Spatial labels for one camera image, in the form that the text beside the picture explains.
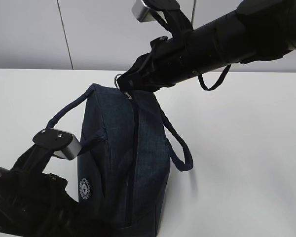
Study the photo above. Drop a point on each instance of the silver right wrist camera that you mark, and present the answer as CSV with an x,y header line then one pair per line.
x,y
150,10

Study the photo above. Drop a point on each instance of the navy blue lunch bag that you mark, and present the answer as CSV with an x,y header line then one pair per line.
x,y
128,146

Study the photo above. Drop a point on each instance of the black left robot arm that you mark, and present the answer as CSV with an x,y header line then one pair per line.
x,y
37,205

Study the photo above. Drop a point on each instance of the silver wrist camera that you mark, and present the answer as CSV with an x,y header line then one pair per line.
x,y
63,144
150,10

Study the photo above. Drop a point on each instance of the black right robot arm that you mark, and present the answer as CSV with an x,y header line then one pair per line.
x,y
257,30

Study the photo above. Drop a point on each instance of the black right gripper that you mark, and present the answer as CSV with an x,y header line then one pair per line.
x,y
147,71

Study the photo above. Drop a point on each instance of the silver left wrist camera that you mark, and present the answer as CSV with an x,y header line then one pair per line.
x,y
63,144

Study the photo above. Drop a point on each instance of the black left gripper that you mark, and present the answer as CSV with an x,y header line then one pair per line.
x,y
65,217

